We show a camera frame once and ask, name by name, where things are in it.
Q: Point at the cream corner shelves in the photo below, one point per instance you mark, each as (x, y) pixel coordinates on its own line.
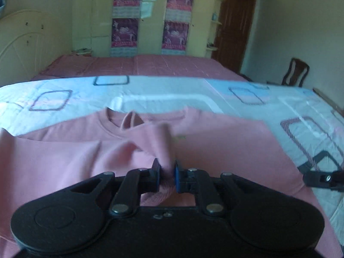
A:
(215, 24)

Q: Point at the cream wardrobe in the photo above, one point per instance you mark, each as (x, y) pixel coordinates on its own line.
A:
(153, 32)

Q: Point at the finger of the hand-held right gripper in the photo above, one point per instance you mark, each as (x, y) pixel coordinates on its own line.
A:
(322, 180)

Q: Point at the cream arched headboard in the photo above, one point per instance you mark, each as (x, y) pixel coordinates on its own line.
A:
(24, 40)

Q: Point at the stack of books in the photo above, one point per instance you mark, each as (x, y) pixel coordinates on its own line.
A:
(82, 51)

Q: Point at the pink sweater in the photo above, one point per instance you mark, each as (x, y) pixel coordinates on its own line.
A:
(80, 156)

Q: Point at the blue bottle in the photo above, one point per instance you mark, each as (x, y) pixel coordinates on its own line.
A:
(214, 16)

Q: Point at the patterned white bed sheet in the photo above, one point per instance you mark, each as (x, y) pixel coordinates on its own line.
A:
(172, 94)

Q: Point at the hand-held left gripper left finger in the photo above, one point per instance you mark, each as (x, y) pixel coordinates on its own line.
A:
(157, 178)

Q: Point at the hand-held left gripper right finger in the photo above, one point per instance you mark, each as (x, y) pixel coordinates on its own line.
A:
(177, 178)

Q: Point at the dark wooden chair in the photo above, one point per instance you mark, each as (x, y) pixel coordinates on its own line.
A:
(294, 72)

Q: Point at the brown wooden door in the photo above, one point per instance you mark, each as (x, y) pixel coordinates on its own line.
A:
(233, 27)

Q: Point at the wooden bed frame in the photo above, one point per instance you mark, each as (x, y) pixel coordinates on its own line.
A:
(329, 99)

